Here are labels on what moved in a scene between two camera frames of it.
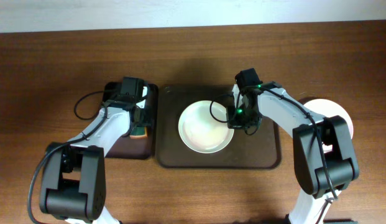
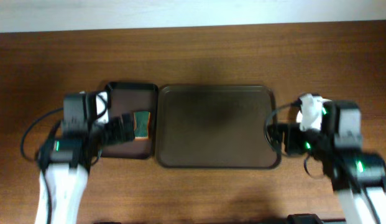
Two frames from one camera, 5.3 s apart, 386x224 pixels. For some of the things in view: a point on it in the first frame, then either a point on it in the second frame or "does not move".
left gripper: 147,121 to 119,132
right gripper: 235,123 to 289,140
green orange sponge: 138,132 does not move
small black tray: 135,149 does not move
